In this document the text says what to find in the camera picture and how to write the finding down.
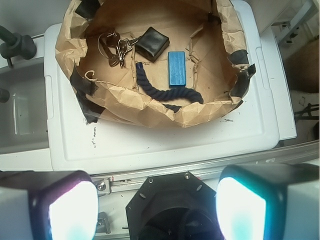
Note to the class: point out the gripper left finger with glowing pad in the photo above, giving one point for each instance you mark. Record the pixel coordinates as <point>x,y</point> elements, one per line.
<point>47,205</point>

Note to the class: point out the white plastic bin lid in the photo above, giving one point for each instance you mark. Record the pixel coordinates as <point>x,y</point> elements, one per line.
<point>264,118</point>

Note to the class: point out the bunch of metal keys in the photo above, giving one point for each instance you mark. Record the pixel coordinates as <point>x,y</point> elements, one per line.
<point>114,48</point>

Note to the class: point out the dark grey clamp knob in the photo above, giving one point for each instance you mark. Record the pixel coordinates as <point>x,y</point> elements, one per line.
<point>15,44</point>

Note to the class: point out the blue wooden block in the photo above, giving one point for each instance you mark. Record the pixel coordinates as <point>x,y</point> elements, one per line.
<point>177,69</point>

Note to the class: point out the brown paper bag tray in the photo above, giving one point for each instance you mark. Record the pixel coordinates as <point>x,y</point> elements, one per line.
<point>218,71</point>

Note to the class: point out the black leather wallet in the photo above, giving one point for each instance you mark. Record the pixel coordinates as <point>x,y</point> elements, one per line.
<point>151,44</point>

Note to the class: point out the black octagonal mount plate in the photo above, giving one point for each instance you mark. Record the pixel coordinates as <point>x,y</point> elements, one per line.
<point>176,206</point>

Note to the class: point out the clear plastic storage bin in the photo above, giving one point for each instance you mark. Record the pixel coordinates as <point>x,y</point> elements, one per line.
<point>23,107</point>

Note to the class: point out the aluminium frame rail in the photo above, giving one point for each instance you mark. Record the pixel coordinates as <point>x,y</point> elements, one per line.
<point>210,169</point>

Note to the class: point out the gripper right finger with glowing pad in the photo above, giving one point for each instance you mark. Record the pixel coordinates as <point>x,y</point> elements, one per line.
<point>274,201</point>

